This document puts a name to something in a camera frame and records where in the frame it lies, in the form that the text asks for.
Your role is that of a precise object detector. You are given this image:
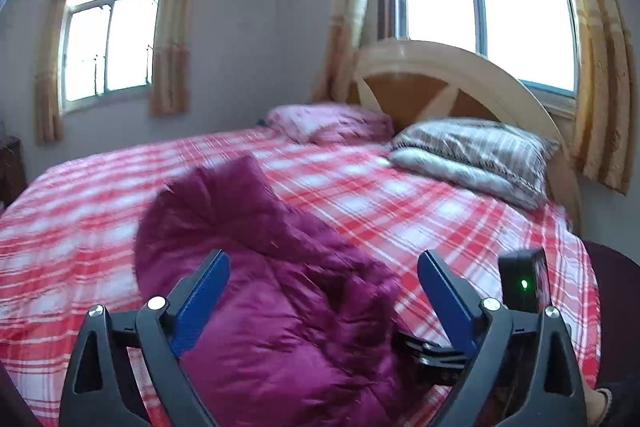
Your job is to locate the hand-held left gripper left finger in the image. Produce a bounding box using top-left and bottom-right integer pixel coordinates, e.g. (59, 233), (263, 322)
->
(59, 248), (232, 427)

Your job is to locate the small window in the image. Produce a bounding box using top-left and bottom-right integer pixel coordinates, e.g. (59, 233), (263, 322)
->
(59, 0), (173, 114)

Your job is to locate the large window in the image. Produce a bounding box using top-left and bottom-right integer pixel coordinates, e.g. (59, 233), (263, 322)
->
(382, 0), (581, 98)

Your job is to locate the light wooden headboard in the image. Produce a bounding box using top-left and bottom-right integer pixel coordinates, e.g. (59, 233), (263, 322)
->
(345, 39), (583, 233)

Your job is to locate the pink floral quilt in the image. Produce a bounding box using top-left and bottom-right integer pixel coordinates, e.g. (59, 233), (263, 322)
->
(265, 103), (396, 145)

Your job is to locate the grey striped pillow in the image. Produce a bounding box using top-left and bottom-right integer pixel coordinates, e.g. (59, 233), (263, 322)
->
(387, 118), (561, 210)

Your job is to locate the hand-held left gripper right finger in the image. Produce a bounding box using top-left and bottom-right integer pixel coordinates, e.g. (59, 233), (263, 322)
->
(417, 248), (588, 427)

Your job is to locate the purple down jacket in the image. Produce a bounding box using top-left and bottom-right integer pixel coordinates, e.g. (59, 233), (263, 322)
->
(134, 155), (453, 427)

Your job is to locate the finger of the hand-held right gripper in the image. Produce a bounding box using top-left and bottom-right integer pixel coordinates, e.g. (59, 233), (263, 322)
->
(395, 329), (471, 385)

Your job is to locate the bed with red plaid sheet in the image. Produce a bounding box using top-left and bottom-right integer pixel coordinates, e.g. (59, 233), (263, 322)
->
(0, 127), (601, 427)

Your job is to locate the brown wooden desk with drawers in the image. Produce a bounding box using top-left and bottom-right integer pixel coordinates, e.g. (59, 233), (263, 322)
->
(0, 136), (28, 210)

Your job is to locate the person's shoe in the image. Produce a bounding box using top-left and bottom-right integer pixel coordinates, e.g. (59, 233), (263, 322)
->
(582, 387), (615, 427)

